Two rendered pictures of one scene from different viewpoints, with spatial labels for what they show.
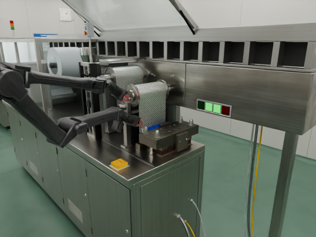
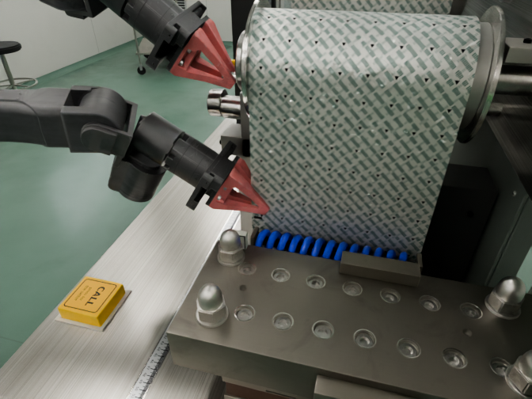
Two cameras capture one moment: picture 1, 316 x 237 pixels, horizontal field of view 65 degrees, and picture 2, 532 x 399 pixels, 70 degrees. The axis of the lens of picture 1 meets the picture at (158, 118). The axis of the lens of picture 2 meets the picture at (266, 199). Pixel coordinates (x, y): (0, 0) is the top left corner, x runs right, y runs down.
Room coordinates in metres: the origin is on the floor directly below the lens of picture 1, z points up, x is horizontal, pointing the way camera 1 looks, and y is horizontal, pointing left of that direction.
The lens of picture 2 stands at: (1.29, -0.27, 1.38)
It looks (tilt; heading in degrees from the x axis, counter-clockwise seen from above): 34 degrees down; 58
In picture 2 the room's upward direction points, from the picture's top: straight up
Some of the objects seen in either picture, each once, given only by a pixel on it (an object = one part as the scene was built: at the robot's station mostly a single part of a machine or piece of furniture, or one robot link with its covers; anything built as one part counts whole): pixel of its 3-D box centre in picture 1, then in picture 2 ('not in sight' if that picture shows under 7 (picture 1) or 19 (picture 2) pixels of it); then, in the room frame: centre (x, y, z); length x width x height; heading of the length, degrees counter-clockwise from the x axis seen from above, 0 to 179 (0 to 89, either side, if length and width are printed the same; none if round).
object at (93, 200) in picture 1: (81, 160); not in sight; (2.26, 0.77, 0.43); 2.52 x 0.64 x 0.86; 44
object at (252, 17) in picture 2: (132, 95); (260, 62); (1.54, 0.16, 1.25); 0.15 x 0.01 x 0.15; 44
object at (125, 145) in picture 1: (125, 124); (244, 177); (1.54, 0.21, 1.05); 0.06 x 0.05 x 0.31; 134
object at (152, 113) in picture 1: (153, 114); (338, 192); (1.58, 0.03, 1.11); 0.23 x 0.01 x 0.18; 134
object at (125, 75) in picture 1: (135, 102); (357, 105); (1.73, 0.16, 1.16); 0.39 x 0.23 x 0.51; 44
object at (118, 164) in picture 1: (119, 163); (93, 300); (1.27, 0.22, 0.91); 0.07 x 0.07 x 0.02; 44
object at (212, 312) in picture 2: (157, 133); (210, 301); (1.38, 0.00, 1.05); 0.04 x 0.04 x 0.04
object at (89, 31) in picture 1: (88, 29); not in sight; (1.96, 0.52, 1.66); 0.07 x 0.07 x 0.10; 33
